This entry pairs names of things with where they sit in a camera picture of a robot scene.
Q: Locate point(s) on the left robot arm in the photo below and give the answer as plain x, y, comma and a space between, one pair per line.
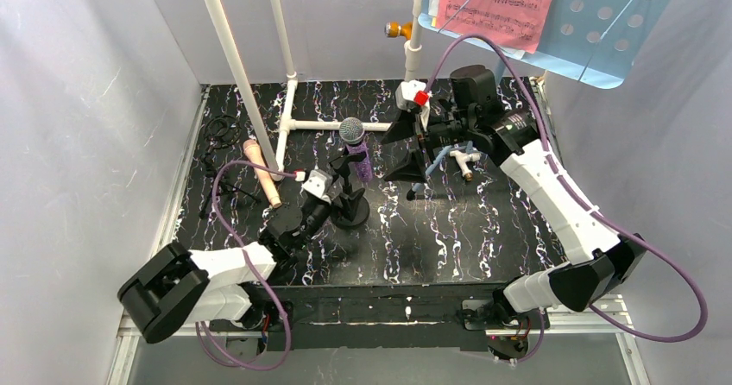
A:
178, 286

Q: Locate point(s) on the orange knob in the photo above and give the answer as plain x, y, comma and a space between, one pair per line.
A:
395, 29

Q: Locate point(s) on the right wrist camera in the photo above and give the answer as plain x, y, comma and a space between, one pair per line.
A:
412, 97

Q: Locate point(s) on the white pipe piece brass end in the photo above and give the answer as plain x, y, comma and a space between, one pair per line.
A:
464, 159

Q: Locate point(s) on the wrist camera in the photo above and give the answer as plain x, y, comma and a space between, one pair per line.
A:
412, 97
316, 183

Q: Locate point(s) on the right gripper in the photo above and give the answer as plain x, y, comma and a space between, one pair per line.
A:
423, 140

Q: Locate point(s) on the white PVC pipe frame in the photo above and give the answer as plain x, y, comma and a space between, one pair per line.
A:
265, 40

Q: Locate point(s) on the blue music stand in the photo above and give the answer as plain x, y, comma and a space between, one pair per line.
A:
594, 42

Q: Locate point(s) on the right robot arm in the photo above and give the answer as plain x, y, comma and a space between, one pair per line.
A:
598, 258

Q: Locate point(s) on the purple glitter microphone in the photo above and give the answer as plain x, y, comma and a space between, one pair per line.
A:
352, 133

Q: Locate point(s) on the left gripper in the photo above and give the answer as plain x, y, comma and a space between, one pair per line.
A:
334, 210

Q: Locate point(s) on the black round-base microphone stand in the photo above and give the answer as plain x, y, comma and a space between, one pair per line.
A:
350, 209

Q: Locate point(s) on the pink microphone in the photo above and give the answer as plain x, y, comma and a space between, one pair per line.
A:
253, 153

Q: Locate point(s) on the pink sheet music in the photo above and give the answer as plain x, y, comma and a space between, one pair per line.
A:
515, 25

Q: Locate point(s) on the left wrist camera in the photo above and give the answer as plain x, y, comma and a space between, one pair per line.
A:
316, 183

